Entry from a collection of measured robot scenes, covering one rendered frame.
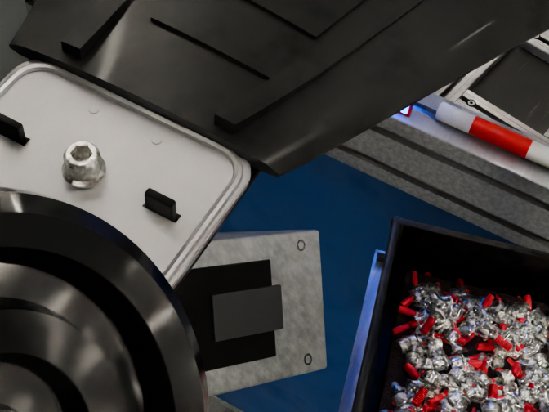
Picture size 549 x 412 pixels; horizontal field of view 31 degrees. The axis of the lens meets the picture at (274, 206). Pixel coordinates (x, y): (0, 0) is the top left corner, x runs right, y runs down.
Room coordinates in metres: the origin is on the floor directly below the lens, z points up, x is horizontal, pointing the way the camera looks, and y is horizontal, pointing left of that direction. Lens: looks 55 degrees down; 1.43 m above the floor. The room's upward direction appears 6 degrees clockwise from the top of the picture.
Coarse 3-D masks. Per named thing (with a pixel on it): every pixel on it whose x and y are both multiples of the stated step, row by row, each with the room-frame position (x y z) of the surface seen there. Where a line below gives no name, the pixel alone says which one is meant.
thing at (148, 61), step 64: (64, 0) 0.25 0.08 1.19; (128, 0) 0.25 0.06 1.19; (192, 0) 0.25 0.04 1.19; (256, 0) 0.25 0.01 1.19; (320, 0) 0.26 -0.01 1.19; (384, 0) 0.27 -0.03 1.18; (448, 0) 0.28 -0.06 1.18; (512, 0) 0.29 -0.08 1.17; (64, 64) 0.22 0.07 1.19; (128, 64) 0.22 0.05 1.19; (192, 64) 0.22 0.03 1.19; (256, 64) 0.23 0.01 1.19; (320, 64) 0.23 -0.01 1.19; (384, 64) 0.24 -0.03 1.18; (448, 64) 0.25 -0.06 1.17; (192, 128) 0.20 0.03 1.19; (256, 128) 0.20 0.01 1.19; (320, 128) 0.21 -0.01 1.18
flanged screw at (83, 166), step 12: (72, 144) 0.18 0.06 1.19; (84, 144) 0.18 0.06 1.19; (72, 156) 0.18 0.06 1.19; (84, 156) 0.18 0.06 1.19; (96, 156) 0.18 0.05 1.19; (72, 168) 0.17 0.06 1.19; (84, 168) 0.18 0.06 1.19; (96, 168) 0.18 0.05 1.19; (72, 180) 0.17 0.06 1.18; (84, 180) 0.17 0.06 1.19; (96, 180) 0.18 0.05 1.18
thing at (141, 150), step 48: (0, 96) 0.21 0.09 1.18; (48, 96) 0.21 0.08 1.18; (96, 96) 0.21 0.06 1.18; (0, 144) 0.19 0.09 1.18; (48, 144) 0.19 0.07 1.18; (96, 144) 0.19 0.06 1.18; (144, 144) 0.19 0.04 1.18; (192, 144) 0.19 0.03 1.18; (48, 192) 0.17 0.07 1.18; (96, 192) 0.17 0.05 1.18; (144, 192) 0.17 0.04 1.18; (192, 192) 0.18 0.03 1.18; (240, 192) 0.18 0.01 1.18; (144, 240) 0.16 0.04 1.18; (192, 240) 0.16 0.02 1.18
